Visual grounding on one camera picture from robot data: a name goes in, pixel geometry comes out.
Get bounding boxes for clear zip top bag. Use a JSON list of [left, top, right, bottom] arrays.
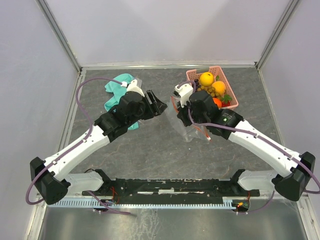
[[165, 96, 212, 143]]

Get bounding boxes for orange persimmon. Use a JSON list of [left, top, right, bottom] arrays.
[[213, 97, 222, 109]]

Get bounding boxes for yellow lemon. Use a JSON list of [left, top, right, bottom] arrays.
[[199, 72, 215, 87]]

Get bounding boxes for yellow orange peach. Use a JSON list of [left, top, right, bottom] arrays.
[[211, 81, 226, 96]]

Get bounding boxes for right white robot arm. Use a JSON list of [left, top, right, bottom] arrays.
[[174, 85, 320, 202]]

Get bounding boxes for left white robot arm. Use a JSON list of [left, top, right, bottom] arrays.
[[30, 90, 168, 205]]

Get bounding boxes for teal cloth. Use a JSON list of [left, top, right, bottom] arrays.
[[103, 73, 143, 131]]

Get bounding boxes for dark grape bunch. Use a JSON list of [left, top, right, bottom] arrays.
[[194, 79, 200, 88]]

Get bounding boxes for brown longan bunch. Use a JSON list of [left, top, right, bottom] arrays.
[[196, 85, 222, 98]]

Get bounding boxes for pink plastic basket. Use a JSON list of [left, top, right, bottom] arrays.
[[186, 65, 239, 110]]

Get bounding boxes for red strawberries with leaves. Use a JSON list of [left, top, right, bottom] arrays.
[[220, 94, 232, 108]]

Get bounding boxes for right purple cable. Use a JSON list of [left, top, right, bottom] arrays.
[[184, 80, 320, 213]]

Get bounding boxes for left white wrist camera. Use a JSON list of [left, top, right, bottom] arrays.
[[121, 78, 145, 97]]

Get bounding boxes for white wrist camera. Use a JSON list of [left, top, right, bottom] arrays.
[[121, 78, 145, 97], [174, 83, 196, 108]]

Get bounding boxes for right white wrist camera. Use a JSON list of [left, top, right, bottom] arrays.
[[174, 83, 196, 108]]

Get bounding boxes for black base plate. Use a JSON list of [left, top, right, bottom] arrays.
[[93, 178, 260, 204]]

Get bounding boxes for light blue cable duct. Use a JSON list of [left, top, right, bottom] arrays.
[[49, 197, 237, 210]]

